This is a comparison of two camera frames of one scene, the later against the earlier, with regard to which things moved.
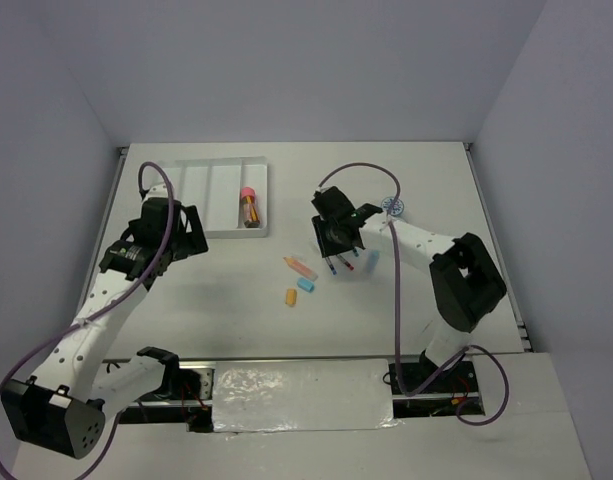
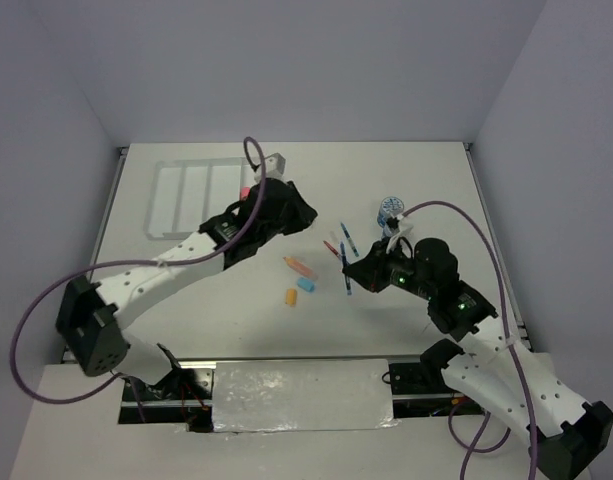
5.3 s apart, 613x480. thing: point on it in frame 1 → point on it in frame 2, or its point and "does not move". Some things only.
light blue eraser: x=306 y=284 does not move
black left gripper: x=193 y=242 → x=303 y=212
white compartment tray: x=231 y=194 does not move
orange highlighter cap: x=291 y=296 does not move
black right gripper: x=328 y=248 → x=369 y=270
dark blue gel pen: x=331 y=267 → x=344 y=263
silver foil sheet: x=302 y=395 does not move
